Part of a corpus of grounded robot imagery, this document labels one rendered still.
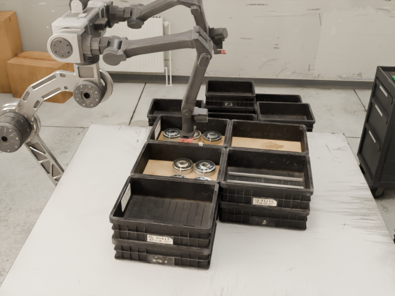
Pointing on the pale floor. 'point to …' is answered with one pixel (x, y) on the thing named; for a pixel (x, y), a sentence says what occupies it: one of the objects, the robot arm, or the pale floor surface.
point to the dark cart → (380, 134)
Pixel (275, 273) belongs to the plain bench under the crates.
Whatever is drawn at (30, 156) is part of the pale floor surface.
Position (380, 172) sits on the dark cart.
